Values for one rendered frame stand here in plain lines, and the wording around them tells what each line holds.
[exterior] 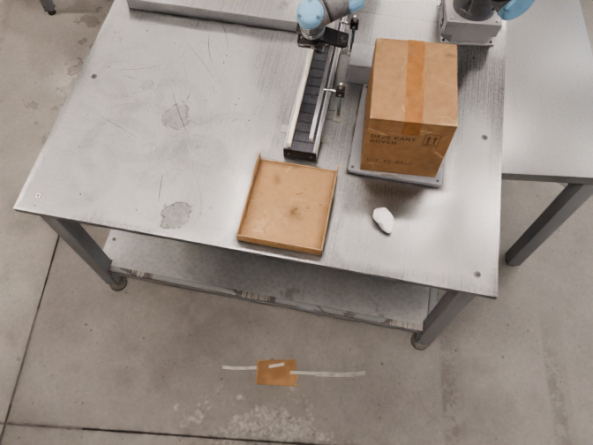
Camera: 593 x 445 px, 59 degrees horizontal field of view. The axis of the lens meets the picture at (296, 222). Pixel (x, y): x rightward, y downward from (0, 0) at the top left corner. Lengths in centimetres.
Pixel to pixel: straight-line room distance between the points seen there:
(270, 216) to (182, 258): 74
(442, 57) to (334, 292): 103
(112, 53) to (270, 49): 58
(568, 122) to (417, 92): 66
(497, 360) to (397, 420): 51
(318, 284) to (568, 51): 129
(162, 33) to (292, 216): 91
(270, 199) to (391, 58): 56
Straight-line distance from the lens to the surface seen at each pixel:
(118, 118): 194
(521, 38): 223
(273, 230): 162
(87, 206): 179
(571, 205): 214
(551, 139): 197
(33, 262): 277
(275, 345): 236
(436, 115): 153
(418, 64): 163
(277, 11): 211
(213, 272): 224
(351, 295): 219
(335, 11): 160
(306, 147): 171
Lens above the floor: 230
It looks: 64 degrees down
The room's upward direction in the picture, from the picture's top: 1 degrees counter-clockwise
